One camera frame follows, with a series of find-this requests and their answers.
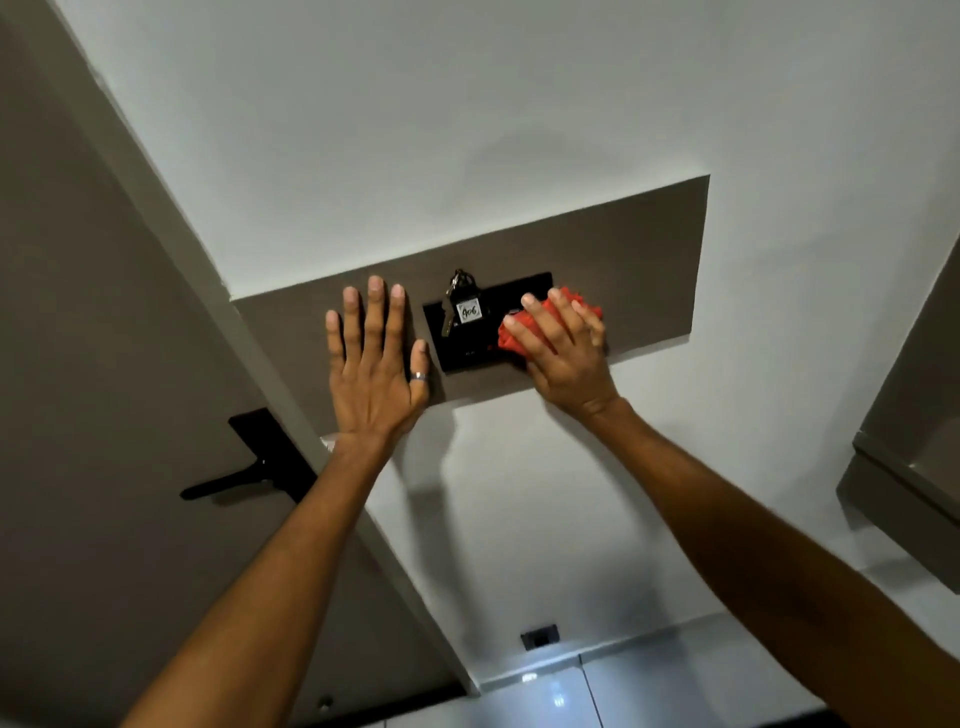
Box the black door handle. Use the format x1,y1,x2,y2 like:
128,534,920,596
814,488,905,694
180,407,319,505

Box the brown cabinet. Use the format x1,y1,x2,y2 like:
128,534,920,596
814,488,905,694
836,236,960,595

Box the person's right forearm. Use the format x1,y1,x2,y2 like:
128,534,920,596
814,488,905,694
581,397,960,728

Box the person's right hand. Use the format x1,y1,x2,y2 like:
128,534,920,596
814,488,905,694
502,292,625,423

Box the person's left hand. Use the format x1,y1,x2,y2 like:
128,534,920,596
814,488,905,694
324,275,432,451

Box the brown wall panel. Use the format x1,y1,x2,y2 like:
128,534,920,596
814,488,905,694
231,174,711,438

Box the red cleaning cloth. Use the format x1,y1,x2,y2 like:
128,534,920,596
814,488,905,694
497,286,604,370

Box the keys with white tag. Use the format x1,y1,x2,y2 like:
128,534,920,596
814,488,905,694
441,268,485,339

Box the brown door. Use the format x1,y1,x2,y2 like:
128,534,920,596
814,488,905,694
0,15,470,728

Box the black switch panel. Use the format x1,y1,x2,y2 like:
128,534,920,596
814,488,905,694
422,271,610,375

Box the person's left forearm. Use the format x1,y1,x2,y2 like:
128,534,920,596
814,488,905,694
120,431,399,728

